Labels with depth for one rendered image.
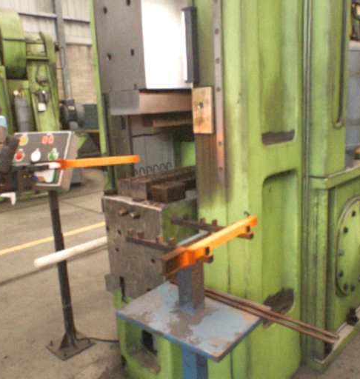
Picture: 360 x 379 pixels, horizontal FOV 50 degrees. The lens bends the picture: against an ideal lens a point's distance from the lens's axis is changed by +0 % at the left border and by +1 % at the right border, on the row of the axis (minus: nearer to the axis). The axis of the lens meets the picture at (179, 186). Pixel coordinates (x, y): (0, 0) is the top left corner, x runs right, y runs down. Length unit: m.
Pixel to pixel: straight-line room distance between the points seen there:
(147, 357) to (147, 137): 1.04
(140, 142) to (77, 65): 8.85
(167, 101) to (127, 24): 0.34
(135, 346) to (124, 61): 1.31
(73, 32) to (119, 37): 9.33
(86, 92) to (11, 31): 4.58
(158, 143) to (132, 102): 0.45
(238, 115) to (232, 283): 0.67
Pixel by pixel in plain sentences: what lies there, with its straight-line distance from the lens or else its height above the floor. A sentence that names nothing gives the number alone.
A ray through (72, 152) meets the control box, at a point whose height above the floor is 1.10.
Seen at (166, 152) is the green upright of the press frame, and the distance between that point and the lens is 2.04.
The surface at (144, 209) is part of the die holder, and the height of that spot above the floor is 0.90.
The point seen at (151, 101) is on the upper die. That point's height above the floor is 1.32.
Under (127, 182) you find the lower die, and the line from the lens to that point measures 1.70.
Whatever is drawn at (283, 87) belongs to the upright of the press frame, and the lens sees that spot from 1.74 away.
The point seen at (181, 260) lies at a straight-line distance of 0.97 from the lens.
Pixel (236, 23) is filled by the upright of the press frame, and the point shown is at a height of 1.56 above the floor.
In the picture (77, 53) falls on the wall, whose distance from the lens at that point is 10.75.
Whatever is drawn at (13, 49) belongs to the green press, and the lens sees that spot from 6.44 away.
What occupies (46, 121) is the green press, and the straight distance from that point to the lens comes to 6.55.
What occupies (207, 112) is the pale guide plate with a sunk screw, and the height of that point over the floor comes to 1.26.
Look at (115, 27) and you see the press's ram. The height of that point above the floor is 1.61.
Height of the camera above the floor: 1.29
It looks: 12 degrees down
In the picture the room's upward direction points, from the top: 3 degrees counter-clockwise
